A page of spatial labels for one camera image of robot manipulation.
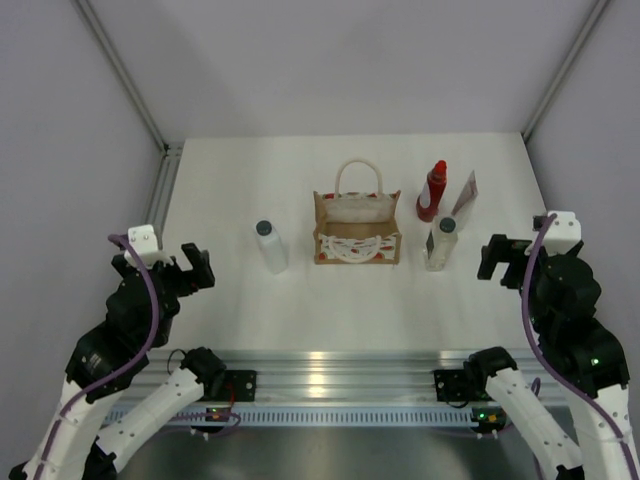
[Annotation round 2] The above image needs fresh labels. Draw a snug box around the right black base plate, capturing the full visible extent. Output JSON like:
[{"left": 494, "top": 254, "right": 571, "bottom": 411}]
[{"left": 433, "top": 369, "right": 476, "bottom": 404}]

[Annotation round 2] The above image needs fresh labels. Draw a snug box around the small jar with grey lid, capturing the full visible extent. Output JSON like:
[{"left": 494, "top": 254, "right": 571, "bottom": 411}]
[{"left": 424, "top": 216, "right": 458, "bottom": 271}]

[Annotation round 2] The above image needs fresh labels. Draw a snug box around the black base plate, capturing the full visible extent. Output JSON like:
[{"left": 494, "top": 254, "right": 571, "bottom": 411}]
[
  {"left": 216, "top": 370, "right": 257, "bottom": 403},
  {"left": 433, "top": 369, "right": 476, "bottom": 404}
]

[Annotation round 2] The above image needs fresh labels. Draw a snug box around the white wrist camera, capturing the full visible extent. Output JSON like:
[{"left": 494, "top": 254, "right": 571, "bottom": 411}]
[
  {"left": 533, "top": 210, "right": 582, "bottom": 256},
  {"left": 127, "top": 224, "right": 174, "bottom": 269}
]

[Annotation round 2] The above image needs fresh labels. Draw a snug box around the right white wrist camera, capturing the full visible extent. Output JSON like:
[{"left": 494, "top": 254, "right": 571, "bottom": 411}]
[{"left": 533, "top": 210, "right": 582, "bottom": 256}]

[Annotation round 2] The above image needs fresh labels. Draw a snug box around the white slotted cable duct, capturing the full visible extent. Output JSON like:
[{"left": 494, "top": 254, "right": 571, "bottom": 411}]
[{"left": 104, "top": 407, "right": 506, "bottom": 427}]

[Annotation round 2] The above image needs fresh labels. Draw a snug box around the aluminium frame post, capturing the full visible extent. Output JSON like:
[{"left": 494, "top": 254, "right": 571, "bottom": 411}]
[
  {"left": 74, "top": 0, "right": 171, "bottom": 151},
  {"left": 521, "top": 0, "right": 614, "bottom": 145}
]

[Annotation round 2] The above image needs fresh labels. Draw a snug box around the purple cable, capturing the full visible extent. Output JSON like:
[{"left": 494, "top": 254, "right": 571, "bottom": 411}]
[
  {"left": 32, "top": 233, "right": 241, "bottom": 480},
  {"left": 434, "top": 213, "right": 639, "bottom": 480}
]

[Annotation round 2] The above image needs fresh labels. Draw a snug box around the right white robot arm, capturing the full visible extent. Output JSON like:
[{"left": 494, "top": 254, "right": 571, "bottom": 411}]
[{"left": 463, "top": 234, "right": 639, "bottom": 479}]

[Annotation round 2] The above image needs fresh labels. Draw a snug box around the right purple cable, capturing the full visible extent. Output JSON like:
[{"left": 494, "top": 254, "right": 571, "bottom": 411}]
[{"left": 434, "top": 213, "right": 639, "bottom": 480}]

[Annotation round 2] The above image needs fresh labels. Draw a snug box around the clear plastic sachet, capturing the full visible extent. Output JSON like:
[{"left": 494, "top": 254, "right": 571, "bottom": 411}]
[{"left": 451, "top": 170, "right": 478, "bottom": 230}]

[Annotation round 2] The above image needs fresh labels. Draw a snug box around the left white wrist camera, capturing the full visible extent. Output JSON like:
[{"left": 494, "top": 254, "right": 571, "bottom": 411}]
[{"left": 127, "top": 224, "right": 174, "bottom": 269}]

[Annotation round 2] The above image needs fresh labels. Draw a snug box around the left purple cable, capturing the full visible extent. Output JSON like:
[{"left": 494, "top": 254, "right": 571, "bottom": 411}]
[{"left": 32, "top": 233, "right": 241, "bottom": 480}]

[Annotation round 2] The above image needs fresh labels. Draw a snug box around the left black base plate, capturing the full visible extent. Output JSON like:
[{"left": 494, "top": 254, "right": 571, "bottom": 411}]
[{"left": 216, "top": 370, "right": 257, "bottom": 403}]

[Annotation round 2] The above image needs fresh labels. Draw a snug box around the right aluminium frame post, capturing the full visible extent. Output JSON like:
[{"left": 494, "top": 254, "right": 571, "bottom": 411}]
[{"left": 521, "top": 0, "right": 614, "bottom": 145}]

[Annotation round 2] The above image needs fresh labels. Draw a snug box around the aluminium mounting rail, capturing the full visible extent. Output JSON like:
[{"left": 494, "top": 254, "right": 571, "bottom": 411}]
[{"left": 216, "top": 350, "right": 472, "bottom": 406}]

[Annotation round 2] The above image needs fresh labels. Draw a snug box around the left aluminium frame post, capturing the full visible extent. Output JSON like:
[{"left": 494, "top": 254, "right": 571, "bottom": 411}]
[{"left": 74, "top": 0, "right": 171, "bottom": 151}]

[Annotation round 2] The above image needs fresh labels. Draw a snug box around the red bottle with red cap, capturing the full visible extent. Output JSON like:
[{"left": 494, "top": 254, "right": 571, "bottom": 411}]
[{"left": 416, "top": 160, "right": 447, "bottom": 223}]

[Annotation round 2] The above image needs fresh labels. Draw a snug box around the translucent bottle with black cap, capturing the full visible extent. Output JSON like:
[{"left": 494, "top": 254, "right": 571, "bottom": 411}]
[{"left": 254, "top": 219, "right": 288, "bottom": 274}]

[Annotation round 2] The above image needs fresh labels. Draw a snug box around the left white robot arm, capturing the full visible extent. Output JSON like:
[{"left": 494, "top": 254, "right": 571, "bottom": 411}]
[{"left": 8, "top": 235, "right": 226, "bottom": 479}]

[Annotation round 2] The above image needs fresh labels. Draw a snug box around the canvas bag with strawberry print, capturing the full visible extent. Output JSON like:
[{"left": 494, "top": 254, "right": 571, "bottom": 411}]
[{"left": 313, "top": 158, "right": 402, "bottom": 265}]

